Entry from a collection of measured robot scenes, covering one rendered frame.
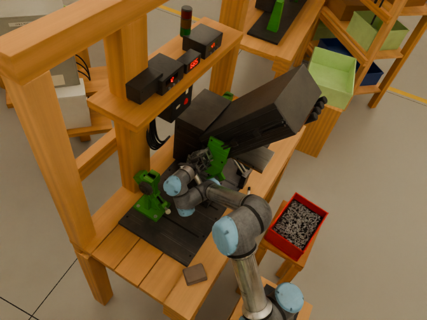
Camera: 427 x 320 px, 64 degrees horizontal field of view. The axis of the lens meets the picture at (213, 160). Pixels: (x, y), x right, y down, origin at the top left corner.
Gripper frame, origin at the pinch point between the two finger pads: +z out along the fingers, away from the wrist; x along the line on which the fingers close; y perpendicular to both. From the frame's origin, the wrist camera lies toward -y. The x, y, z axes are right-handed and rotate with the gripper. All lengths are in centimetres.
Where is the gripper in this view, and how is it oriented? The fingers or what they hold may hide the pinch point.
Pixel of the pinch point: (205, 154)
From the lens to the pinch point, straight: 169.2
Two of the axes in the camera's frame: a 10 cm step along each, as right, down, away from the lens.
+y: 7.9, -2.2, -5.7
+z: 4.5, -4.3, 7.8
